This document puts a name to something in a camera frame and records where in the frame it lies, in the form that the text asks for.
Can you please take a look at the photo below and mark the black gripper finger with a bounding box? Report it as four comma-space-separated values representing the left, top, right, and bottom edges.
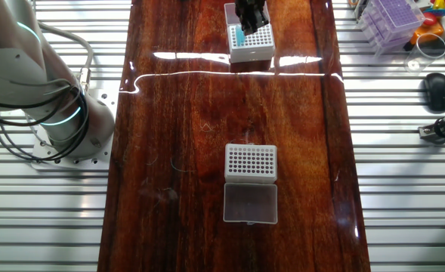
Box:
257, 9, 271, 30
239, 13, 260, 37

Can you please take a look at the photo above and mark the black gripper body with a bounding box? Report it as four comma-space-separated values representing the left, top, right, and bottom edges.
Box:
233, 0, 267, 18

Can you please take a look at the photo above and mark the white tip rack clear lid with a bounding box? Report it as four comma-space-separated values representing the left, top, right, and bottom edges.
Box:
223, 142, 279, 226
224, 2, 277, 64

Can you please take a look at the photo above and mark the purple pipette tip box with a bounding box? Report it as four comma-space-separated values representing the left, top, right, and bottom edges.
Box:
356, 0, 426, 57

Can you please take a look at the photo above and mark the dark red wooden board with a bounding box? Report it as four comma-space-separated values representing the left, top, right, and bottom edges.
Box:
97, 0, 372, 272

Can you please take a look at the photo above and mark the clear plastic cup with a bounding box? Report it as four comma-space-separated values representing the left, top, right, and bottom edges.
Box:
403, 32, 445, 73

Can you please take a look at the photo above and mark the orange toy with red knob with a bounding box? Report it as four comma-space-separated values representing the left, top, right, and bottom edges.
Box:
403, 0, 445, 52

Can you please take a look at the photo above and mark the black computer mouse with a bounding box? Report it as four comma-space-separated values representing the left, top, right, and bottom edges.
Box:
422, 72, 445, 113

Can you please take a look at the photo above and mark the grey cable with metal connector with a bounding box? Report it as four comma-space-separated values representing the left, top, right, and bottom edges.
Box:
39, 21, 94, 92

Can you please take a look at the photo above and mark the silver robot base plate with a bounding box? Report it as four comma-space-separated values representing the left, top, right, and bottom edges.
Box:
31, 88, 120, 171

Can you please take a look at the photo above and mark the side camera mount arm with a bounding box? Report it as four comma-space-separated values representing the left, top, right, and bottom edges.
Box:
418, 111, 445, 147

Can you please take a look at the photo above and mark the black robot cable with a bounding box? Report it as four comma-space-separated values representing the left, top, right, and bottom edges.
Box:
0, 85, 90, 163

